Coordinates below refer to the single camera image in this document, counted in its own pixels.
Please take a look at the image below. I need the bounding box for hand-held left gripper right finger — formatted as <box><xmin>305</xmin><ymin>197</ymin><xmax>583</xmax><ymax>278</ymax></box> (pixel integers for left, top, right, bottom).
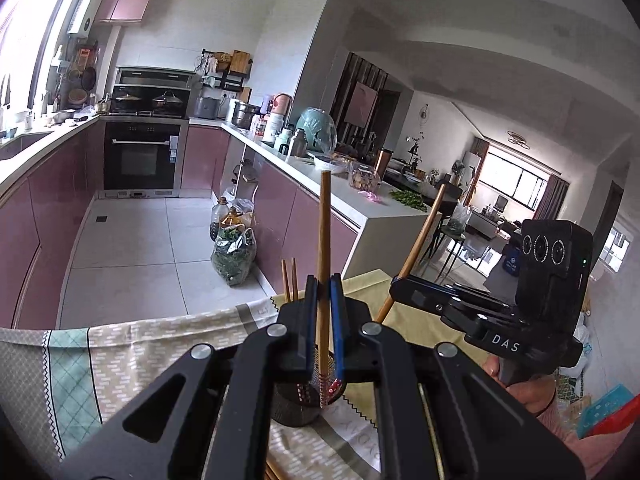
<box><xmin>328</xmin><ymin>273</ymin><xmax>586</xmax><ymax>480</ymax></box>

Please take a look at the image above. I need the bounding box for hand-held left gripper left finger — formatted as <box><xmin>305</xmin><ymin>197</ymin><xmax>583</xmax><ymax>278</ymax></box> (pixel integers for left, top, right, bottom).
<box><xmin>65</xmin><ymin>275</ymin><xmax>321</xmax><ymax>480</ymax></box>

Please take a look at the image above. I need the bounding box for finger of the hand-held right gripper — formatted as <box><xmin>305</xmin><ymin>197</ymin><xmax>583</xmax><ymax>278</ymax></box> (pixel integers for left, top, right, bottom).
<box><xmin>389</xmin><ymin>275</ymin><xmax>521</xmax><ymax>342</ymax></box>

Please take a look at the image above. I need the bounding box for black mesh utensil holder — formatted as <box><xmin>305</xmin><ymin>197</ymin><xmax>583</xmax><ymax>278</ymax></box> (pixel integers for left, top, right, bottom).
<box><xmin>271</xmin><ymin>355</ymin><xmax>347</xmax><ymax>429</ymax></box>

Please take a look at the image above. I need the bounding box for person's right forearm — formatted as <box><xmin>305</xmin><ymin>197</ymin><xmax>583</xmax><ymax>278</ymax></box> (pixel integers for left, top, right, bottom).
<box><xmin>534</xmin><ymin>395</ymin><xmax>632</xmax><ymax>480</ymax></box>

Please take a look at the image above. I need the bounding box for person's right hand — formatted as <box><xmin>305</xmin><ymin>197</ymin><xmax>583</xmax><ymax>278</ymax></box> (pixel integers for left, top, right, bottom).
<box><xmin>482</xmin><ymin>354</ymin><xmax>557</xmax><ymax>418</ymax></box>

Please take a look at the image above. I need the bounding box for yellow cloth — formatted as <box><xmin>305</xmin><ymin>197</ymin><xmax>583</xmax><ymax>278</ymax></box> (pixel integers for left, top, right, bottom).
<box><xmin>340</xmin><ymin>269</ymin><xmax>497</xmax><ymax>428</ymax></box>

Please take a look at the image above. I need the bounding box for brown curtain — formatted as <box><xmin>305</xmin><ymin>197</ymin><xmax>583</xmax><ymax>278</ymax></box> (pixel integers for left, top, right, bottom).
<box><xmin>537</xmin><ymin>174</ymin><xmax>570</xmax><ymax>222</ymax></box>

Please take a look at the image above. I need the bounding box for pile of green vegetables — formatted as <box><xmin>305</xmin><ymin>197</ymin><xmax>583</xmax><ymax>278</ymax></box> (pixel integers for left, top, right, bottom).
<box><xmin>389</xmin><ymin>188</ymin><xmax>429</xmax><ymax>211</ymax></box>

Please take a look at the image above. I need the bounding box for pink lower cabinet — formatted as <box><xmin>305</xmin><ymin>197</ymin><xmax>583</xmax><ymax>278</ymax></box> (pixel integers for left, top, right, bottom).
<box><xmin>249</xmin><ymin>154</ymin><xmax>361</xmax><ymax>292</ymax></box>
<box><xmin>180</xmin><ymin>125</ymin><xmax>231</xmax><ymax>192</ymax></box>
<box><xmin>0</xmin><ymin>120</ymin><xmax>107</xmax><ymax>332</ymax></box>

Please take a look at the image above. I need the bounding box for plastic bag of greens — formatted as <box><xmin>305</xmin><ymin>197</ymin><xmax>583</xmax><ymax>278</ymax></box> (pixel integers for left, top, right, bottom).
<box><xmin>210</xmin><ymin>226</ymin><xmax>258</xmax><ymax>287</ymax></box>

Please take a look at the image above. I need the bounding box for living room window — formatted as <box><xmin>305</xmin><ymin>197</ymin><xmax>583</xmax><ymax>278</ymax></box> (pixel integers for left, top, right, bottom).
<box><xmin>479</xmin><ymin>152</ymin><xmax>554</xmax><ymax>207</ymax></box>

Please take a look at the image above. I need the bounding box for glass jar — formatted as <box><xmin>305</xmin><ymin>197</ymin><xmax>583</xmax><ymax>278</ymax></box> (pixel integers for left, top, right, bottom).
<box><xmin>348</xmin><ymin>162</ymin><xmax>381</xmax><ymax>192</ymax></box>

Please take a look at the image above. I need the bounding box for cooking oil bottle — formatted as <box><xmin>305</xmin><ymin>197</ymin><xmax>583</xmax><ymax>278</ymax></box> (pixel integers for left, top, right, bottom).
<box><xmin>209</xmin><ymin>198</ymin><xmax>232</xmax><ymax>241</ymax></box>

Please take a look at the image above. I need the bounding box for blue plastic basket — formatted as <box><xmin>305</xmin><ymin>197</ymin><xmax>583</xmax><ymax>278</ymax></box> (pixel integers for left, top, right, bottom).
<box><xmin>574</xmin><ymin>383</ymin><xmax>640</xmax><ymax>439</ymax></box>

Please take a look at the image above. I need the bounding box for shallow bowl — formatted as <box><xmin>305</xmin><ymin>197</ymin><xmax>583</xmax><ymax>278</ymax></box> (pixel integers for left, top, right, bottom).
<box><xmin>313</xmin><ymin>154</ymin><xmax>349</xmax><ymax>174</ymax></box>

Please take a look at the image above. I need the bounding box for teal covered appliance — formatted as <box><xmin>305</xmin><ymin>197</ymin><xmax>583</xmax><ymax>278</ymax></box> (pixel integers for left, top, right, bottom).
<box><xmin>294</xmin><ymin>107</ymin><xmax>337</xmax><ymax>154</ymax></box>

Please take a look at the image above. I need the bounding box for patterned beige tablecloth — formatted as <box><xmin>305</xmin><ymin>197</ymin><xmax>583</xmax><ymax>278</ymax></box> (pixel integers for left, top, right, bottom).
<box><xmin>0</xmin><ymin>296</ymin><xmax>382</xmax><ymax>480</ymax></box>

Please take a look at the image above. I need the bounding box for white jar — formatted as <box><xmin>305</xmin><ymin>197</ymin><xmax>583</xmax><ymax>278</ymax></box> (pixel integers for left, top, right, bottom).
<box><xmin>263</xmin><ymin>112</ymin><xmax>285</xmax><ymax>144</ymax></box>

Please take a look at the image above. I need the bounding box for steel stockpot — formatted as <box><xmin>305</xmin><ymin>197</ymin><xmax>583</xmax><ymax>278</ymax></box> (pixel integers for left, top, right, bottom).
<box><xmin>230</xmin><ymin>101</ymin><xmax>261</xmax><ymax>130</ymax></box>

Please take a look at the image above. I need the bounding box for black built-in oven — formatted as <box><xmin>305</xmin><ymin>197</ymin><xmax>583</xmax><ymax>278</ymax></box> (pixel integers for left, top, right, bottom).
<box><xmin>103</xmin><ymin>120</ymin><xmax>182</xmax><ymax>192</ymax></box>

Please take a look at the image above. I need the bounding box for black lidded wok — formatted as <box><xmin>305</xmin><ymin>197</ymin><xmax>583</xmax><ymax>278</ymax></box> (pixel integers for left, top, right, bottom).
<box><xmin>151</xmin><ymin>90</ymin><xmax>182</xmax><ymax>112</ymax></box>

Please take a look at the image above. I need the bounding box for black cooking pot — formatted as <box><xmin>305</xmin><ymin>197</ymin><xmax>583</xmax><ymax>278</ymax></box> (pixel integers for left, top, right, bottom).
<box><xmin>112</xmin><ymin>92</ymin><xmax>144</xmax><ymax>112</ymax></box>

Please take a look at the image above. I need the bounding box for black range hood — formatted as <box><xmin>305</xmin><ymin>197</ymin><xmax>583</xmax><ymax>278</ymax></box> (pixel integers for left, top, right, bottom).
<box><xmin>114</xmin><ymin>66</ymin><xmax>199</xmax><ymax>90</ymax></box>

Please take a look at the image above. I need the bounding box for steel kitchen faucet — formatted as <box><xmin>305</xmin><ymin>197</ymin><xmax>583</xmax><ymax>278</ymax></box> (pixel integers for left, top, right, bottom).
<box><xmin>0</xmin><ymin>73</ymin><xmax>13</xmax><ymax>132</ymax></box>

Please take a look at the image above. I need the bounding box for white water heater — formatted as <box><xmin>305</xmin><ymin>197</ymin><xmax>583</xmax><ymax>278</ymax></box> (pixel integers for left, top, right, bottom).
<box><xmin>67</xmin><ymin>0</ymin><xmax>107</xmax><ymax>37</ymax></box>

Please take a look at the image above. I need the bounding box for kitchen window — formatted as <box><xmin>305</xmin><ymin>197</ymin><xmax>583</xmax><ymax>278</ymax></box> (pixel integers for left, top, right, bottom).
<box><xmin>0</xmin><ymin>0</ymin><xmax>83</xmax><ymax>108</ymax></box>

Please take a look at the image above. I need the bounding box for pink wall painting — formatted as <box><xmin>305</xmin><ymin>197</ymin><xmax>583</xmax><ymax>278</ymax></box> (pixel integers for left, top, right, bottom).
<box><xmin>344</xmin><ymin>81</ymin><xmax>379</xmax><ymax>129</ymax></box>

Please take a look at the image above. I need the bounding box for black wall rack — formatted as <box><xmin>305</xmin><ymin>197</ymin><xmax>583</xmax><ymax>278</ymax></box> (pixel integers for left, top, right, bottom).
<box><xmin>199</xmin><ymin>48</ymin><xmax>254</xmax><ymax>92</ymax></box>

